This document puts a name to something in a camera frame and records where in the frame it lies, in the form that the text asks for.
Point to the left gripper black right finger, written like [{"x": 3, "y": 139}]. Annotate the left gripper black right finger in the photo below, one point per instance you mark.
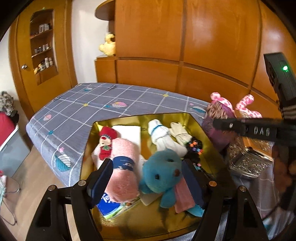
[{"x": 243, "y": 220}]

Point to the blue tissue packet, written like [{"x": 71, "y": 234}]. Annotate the blue tissue packet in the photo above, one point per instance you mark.
[{"x": 110, "y": 209}]

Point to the pink towel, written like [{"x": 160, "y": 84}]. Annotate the pink towel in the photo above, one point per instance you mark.
[{"x": 123, "y": 184}]

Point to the black braided hair wig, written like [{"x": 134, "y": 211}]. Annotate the black braided hair wig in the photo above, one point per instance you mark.
[{"x": 194, "y": 150}]

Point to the blue plush bear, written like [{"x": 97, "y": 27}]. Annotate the blue plush bear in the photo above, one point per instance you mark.
[{"x": 162, "y": 174}]

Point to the red small sock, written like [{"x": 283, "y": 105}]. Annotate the red small sock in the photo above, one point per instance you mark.
[{"x": 107, "y": 135}]

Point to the white socks blue band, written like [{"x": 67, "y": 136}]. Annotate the white socks blue band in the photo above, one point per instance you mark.
[{"x": 160, "y": 136}]

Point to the person's right hand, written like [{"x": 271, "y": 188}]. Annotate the person's right hand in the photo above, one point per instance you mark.
[{"x": 282, "y": 173}]

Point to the silver embossed tissue box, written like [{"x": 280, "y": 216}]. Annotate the silver embossed tissue box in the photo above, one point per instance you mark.
[{"x": 248, "y": 158}]

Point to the purple cardboard box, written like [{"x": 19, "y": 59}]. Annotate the purple cardboard box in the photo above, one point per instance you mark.
[{"x": 213, "y": 125}]

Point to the gold storage box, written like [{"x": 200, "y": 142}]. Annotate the gold storage box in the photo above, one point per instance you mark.
[{"x": 152, "y": 222}]

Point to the wooden wardrobe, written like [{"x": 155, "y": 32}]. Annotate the wooden wardrobe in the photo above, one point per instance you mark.
[{"x": 195, "y": 48}]

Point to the yellow duck plush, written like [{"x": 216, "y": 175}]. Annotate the yellow duck plush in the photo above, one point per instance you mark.
[{"x": 108, "y": 48}]

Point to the wooden shelf door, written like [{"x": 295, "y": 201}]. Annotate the wooden shelf door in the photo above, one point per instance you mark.
[{"x": 40, "y": 50}]

